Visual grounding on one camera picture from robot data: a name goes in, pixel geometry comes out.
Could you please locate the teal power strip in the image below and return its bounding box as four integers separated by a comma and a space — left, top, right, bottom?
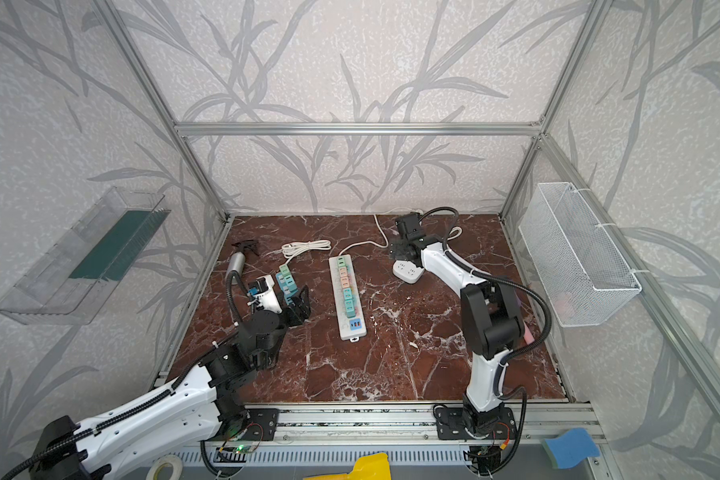
276, 265, 299, 304

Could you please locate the long white power strip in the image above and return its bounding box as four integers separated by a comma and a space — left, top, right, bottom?
329, 255, 367, 343

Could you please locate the square white power socket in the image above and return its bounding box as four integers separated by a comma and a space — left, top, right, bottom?
393, 260, 425, 284

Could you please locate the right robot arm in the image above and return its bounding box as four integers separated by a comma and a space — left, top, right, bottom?
390, 207, 553, 435

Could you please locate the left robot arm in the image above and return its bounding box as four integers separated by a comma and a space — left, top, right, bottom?
4, 286, 311, 479

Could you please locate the silver spray bottle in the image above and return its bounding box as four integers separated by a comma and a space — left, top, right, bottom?
225, 239, 260, 286

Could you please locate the purple pink toy fork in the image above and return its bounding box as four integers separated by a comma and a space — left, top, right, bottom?
519, 317, 539, 347

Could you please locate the white tape roll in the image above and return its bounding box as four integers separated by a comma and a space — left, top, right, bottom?
145, 454, 184, 480

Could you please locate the yellow plastic object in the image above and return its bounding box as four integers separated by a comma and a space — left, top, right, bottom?
305, 453, 392, 480

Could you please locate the blue sponge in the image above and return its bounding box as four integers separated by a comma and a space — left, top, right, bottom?
542, 428, 601, 470

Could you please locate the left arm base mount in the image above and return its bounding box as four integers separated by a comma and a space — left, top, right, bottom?
225, 408, 280, 442

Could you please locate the white wire basket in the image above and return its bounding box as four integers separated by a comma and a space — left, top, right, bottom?
519, 182, 642, 328

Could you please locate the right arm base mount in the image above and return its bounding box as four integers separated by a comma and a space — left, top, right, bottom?
432, 403, 516, 442

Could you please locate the clear plastic wall tray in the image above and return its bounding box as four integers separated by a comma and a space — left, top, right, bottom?
0, 187, 171, 326

